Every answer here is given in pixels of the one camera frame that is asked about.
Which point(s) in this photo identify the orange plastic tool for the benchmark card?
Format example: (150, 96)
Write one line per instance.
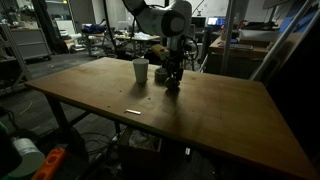
(50, 164)

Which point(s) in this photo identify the lit computer monitor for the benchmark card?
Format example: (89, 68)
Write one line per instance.
(215, 21)

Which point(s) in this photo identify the white tape roll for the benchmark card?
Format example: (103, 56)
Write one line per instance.
(32, 158)

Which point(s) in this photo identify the small white paper strip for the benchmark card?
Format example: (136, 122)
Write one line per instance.
(133, 112)

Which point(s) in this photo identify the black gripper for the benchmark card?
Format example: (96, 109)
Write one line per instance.
(176, 49)

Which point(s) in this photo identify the short dark grey cup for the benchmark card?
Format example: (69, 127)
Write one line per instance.
(161, 75)

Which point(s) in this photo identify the open cardboard box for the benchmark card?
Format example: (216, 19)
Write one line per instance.
(139, 149)

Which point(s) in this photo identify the white paper cup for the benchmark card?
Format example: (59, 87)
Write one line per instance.
(140, 69)

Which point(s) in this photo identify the grey drawer cabinet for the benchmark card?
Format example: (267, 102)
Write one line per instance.
(30, 43)

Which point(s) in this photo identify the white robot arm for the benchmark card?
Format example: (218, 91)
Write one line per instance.
(171, 22)

